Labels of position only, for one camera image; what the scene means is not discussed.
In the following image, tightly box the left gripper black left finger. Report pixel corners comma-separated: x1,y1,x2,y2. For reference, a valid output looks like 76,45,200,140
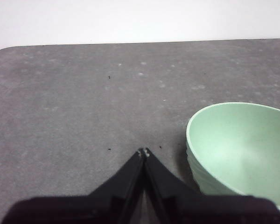
88,148,146,210

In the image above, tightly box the green ribbed bowl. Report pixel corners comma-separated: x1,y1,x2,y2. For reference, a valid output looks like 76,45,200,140
186,102,280,213

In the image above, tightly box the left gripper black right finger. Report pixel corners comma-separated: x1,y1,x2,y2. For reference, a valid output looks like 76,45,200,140
143,147,201,210

